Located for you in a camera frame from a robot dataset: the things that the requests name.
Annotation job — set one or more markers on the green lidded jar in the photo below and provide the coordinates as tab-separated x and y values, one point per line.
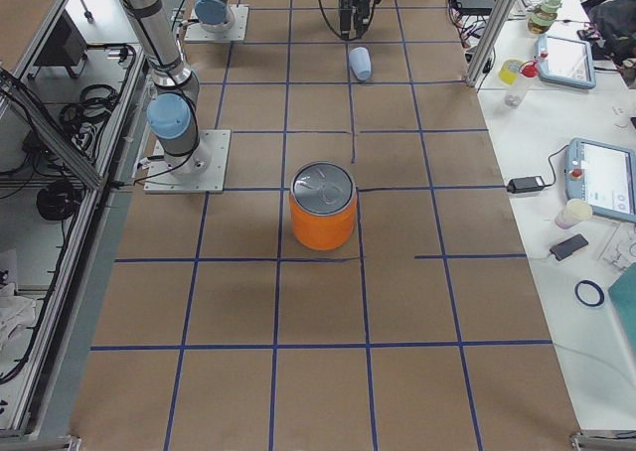
543	16

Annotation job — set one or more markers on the near teach pendant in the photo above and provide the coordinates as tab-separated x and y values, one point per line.
603	175

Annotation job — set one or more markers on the teal box corner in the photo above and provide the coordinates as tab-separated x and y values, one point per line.
622	295

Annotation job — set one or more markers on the far teach pendant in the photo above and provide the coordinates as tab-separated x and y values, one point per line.
565	61

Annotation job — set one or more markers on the black power brick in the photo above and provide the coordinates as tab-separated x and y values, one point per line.
529	184

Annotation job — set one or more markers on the light blue plastic cup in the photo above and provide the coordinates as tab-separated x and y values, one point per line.
360	63

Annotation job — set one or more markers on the yellow tape roll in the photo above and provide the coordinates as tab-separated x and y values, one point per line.
509	71

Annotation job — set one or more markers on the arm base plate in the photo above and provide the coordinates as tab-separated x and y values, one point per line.
204	171
229	26

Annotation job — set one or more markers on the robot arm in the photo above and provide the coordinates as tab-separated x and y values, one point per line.
215	7
170	72

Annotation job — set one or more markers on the small clear bottle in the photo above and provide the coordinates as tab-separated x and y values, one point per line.
515	95

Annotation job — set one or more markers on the white paper cup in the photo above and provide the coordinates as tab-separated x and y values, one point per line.
574	212

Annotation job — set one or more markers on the orange can with silver lid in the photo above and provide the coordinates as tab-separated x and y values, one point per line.
323	205

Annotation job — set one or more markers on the teach pendant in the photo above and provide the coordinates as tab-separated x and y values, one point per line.
565	61
603	175

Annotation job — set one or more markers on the black smartphone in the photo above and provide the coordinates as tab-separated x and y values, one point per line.
568	247

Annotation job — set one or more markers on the aluminium frame post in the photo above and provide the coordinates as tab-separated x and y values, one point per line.
497	19

